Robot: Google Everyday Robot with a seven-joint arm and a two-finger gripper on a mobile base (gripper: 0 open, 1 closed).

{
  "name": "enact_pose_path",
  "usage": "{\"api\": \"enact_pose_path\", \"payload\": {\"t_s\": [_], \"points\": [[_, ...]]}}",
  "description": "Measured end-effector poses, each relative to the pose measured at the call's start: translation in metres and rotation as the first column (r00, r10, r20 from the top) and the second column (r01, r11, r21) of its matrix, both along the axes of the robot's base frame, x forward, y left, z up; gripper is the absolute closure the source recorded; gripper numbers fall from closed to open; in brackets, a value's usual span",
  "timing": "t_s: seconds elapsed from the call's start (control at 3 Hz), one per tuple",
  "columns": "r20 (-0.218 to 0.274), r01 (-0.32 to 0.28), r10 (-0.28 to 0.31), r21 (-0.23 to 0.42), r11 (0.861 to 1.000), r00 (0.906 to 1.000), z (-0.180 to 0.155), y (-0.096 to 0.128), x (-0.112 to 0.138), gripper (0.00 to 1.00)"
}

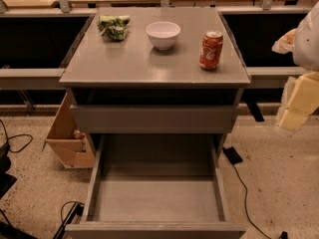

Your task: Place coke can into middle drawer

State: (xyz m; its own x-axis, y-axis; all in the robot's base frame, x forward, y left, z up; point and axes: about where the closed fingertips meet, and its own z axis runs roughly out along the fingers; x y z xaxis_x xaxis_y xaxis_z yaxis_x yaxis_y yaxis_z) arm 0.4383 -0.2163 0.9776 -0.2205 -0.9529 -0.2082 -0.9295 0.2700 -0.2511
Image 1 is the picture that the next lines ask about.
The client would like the grey drawer cabinet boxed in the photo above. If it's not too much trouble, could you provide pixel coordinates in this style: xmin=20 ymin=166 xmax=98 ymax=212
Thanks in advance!
xmin=60 ymin=7 xmax=250 ymax=150

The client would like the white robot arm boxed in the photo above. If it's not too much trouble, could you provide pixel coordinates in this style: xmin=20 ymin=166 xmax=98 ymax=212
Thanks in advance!
xmin=272 ymin=2 xmax=319 ymax=135

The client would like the black cable floor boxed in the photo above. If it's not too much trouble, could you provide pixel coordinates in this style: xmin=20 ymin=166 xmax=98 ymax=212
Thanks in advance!
xmin=0 ymin=119 xmax=34 ymax=154
xmin=232 ymin=162 xmax=289 ymax=239

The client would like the black cable by drawer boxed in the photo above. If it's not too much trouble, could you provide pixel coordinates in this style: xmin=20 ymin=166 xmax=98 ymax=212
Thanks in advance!
xmin=53 ymin=200 xmax=86 ymax=239

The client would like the black cable left floor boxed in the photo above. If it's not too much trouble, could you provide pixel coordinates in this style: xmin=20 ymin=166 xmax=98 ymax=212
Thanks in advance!
xmin=0 ymin=119 xmax=34 ymax=154

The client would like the white bowl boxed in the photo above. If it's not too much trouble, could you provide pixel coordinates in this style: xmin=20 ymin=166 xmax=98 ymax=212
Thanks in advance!
xmin=146 ymin=21 xmax=180 ymax=50

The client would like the cardboard box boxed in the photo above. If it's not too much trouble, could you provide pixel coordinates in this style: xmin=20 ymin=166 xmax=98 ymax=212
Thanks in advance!
xmin=45 ymin=94 xmax=95 ymax=168

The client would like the green chip bag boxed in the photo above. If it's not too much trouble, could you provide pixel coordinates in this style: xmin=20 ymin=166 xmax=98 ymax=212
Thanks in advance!
xmin=97 ymin=15 xmax=131 ymax=41

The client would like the open grey middle drawer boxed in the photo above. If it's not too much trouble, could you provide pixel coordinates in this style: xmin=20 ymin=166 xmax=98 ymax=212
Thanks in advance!
xmin=66 ymin=134 xmax=245 ymax=239

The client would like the black cable right floor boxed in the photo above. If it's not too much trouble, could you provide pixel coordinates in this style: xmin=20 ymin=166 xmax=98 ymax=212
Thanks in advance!
xmin=232 ymin=162 xmax=289 ymax=239

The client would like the red coke can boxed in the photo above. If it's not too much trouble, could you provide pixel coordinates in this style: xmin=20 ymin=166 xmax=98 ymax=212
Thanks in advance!
xmin=199 ymin=30 xmax=223 ymax=70

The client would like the black power adapter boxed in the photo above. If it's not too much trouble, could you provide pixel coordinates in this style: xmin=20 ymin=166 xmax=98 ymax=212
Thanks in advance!
xmin=222 ymin=147 xmax=243 ymax=165

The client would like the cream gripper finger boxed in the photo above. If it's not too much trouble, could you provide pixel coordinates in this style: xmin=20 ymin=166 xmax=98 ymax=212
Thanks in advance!
xmin=277 ymin=72 xmax=319 ymax=132
xmin=272 ymin=29 xmax=296 ymax=54

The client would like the closed grey top drawer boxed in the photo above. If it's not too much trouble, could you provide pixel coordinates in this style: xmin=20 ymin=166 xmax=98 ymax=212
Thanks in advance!
xmin=70 ymin=105 xmax=239 ymax=133

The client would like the small can in box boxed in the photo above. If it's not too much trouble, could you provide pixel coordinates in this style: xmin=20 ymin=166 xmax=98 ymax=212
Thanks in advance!
xmin=73 ymin=129 xmax=86 ymax=152

